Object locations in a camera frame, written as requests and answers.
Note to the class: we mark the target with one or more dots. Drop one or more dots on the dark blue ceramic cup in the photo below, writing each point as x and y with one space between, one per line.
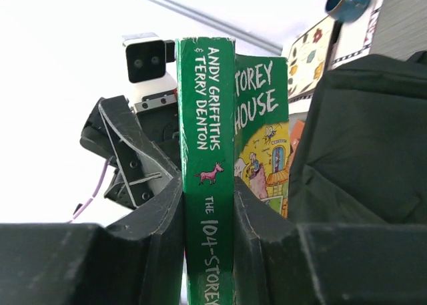
346 11

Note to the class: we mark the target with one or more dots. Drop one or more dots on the green coin book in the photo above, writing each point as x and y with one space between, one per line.
233 123

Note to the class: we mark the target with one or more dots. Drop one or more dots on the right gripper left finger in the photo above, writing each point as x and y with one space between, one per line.
137 260

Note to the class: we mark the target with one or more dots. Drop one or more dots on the black student backpack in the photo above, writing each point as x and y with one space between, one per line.
361 158

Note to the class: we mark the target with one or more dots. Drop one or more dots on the floral square ceramic plate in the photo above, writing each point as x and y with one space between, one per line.
308 56

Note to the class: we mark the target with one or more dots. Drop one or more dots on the white patterned cloth mat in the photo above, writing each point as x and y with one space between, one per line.
349 41

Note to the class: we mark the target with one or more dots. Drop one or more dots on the brown leather wallet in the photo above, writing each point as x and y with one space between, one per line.
296 135

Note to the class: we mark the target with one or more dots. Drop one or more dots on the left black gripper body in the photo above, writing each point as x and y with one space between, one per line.
142 148

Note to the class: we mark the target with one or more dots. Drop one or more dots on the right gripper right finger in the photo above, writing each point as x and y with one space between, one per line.
277 262

